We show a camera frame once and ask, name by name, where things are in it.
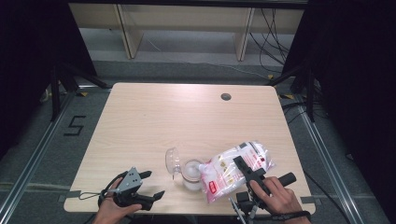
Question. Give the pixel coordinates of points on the metal floor rail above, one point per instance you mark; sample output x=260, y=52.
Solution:
x=37, y=155
x=327, y=155

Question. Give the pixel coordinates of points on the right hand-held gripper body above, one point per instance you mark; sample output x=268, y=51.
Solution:
x=246, y=202

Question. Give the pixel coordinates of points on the grey tape strip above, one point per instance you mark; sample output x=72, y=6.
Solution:
x=73, y=194
x=308, y=200

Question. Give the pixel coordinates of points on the clear glass jar hinged lid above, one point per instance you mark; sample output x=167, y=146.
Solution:
x=190, y=172

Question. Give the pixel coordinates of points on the red and white spouted pouch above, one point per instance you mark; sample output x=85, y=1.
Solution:
x=222, y=175

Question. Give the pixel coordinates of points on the yellow and black floor marker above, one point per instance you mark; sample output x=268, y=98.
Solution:
x=81, y=94
x=270, y=76
x=288, y=96

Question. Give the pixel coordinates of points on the person's left hand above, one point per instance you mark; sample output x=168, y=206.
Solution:
x=107, y=212

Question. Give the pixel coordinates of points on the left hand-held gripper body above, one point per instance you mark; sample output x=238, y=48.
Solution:
x=130, y=181

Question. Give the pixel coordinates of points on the black metal stand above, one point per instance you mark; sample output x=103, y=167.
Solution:
x=56, y=93
x=309, y=96

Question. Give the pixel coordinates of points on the person's right hand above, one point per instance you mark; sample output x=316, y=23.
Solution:
x=280, y=199

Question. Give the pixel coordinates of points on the black curtain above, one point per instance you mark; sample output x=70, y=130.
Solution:
x=31, y=46
x=358, y=77

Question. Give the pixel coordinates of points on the light wooden shelf unit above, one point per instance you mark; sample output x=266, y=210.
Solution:
x=186, y=15

